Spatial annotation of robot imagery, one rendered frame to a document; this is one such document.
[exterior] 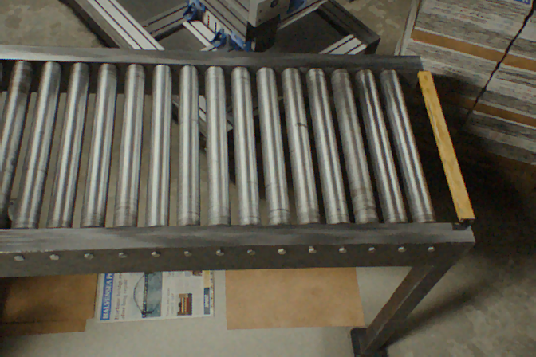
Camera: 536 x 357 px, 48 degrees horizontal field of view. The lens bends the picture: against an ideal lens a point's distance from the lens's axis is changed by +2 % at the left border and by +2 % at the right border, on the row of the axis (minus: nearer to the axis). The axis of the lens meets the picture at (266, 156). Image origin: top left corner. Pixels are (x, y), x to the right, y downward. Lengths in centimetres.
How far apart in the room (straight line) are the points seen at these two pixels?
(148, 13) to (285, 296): 125
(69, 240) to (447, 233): 78
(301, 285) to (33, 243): 107
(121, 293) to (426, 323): 102
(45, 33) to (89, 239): 165
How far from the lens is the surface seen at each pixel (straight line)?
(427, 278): 150
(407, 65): 161
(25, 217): 129
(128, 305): 203
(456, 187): 139
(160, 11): 251
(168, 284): 204
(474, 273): 228
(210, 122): 139
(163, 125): 138
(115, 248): 122
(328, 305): 206
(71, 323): 204
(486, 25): 193
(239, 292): 204
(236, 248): 123
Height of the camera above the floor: 190
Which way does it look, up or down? 55 degrees down
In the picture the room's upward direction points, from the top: 11 degrees clockwise
